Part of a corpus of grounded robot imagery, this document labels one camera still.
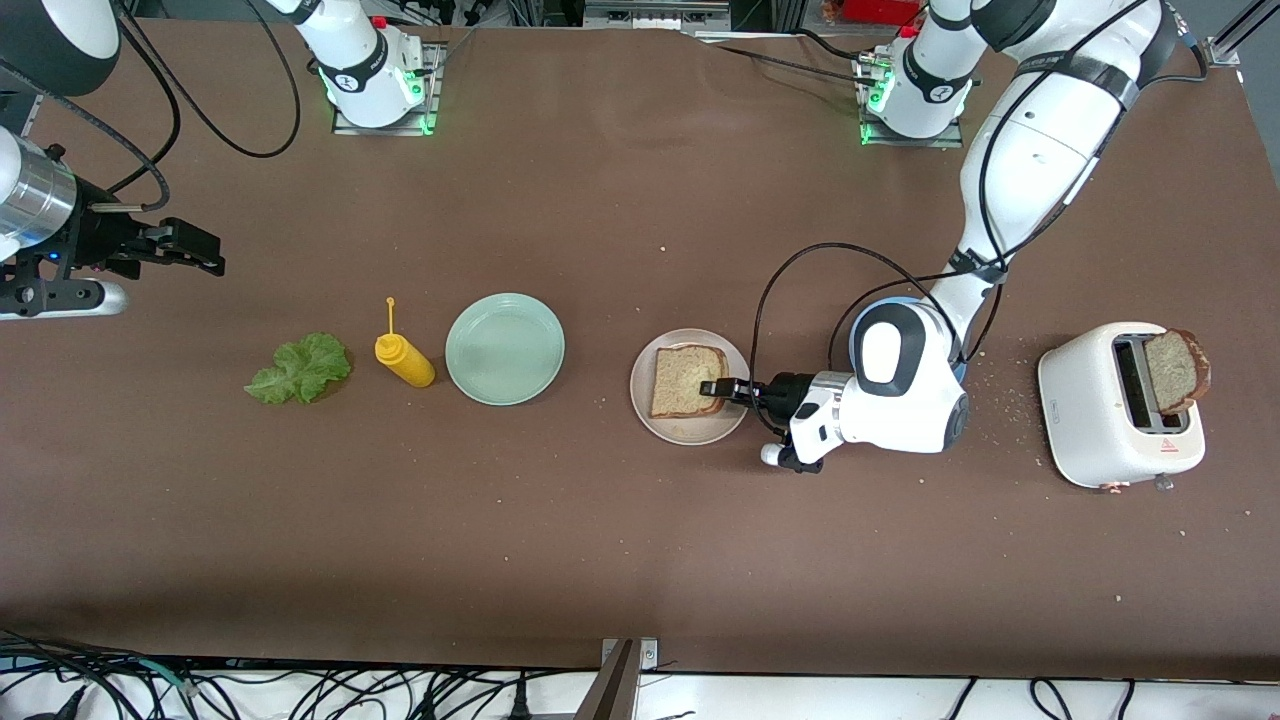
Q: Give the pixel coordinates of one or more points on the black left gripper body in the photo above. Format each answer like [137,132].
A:
[787,390]

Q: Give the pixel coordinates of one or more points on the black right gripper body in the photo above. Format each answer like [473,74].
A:
[98,238]

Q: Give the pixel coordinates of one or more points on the brown bread slice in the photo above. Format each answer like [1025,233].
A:
[680,385]
[1175,370]

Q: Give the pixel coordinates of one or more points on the beige plate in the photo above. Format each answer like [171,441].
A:
[690,432]

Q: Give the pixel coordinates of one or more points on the green lettuce leaf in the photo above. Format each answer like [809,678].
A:
[305,368]

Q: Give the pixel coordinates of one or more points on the yellow mustard squeeze bottle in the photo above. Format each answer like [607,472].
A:
[405,362]

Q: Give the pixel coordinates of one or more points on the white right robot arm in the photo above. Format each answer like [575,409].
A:
[350,60]

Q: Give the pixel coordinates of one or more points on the blue plate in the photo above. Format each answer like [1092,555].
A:
[853,340]

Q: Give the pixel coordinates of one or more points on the pale green plate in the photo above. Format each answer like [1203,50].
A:
[505,350]

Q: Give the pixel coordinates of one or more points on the white toaster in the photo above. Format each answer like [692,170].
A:
[1075,400]

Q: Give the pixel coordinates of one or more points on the grey metal beam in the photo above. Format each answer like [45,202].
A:
[612,695]

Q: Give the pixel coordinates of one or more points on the red box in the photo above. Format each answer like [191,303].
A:
[880,10]

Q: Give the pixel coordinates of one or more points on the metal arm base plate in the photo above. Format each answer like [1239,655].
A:
[350,128]
[900,142]

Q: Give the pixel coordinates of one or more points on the silver corner bracket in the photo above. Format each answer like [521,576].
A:
[649,655]

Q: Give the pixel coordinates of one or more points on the grey metal frame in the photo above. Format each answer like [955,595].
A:
[655,15]

